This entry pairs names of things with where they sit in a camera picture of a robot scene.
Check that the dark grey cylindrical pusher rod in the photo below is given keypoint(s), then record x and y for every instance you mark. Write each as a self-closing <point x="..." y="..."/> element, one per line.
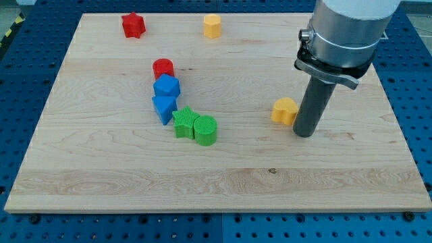
<point x="314" y="102"/>

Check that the yellow heart block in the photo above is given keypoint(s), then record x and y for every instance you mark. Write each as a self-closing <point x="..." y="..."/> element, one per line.
<point x="284" y="111"/>

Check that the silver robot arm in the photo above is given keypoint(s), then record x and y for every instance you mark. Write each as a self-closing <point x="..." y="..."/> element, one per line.
<point x="337" y="48"/>

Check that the green cylinder block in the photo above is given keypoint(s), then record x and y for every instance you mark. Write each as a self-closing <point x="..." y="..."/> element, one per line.
<point x="205" y="130"/>

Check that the yellow hexagon block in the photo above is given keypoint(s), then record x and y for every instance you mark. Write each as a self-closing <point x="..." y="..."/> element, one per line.
<point x="212" y="25"/>

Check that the green star block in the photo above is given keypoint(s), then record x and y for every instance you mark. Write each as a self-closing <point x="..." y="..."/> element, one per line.
<point x="184" y="122"/>

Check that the blue triangle block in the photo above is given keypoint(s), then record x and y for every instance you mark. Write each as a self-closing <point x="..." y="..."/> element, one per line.
<point x="164" y="107"/>

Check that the blue cube block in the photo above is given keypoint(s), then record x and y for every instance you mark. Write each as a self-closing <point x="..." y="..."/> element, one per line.
<point x="167" y="86"/>

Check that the red cylinder block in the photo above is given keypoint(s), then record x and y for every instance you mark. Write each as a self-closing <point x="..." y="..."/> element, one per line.
<point x="163" y="66"/>

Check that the wooden board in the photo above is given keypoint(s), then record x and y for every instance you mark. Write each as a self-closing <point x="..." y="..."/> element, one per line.
<point x="100" y="147"/>

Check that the red star block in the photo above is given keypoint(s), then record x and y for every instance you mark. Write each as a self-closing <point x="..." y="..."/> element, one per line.
<point x="133" y="25"/>

